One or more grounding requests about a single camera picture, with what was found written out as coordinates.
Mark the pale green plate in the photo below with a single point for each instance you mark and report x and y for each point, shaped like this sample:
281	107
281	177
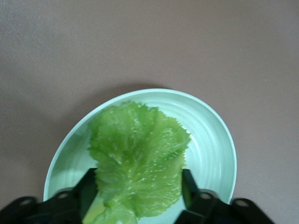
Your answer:
210	140

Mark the green lettuce leaf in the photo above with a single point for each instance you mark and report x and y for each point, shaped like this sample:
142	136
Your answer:
140	158

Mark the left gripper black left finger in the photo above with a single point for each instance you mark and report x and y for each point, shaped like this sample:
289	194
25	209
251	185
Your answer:
77	200

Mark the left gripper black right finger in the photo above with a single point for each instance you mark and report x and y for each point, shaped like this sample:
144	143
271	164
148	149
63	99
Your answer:
201	207

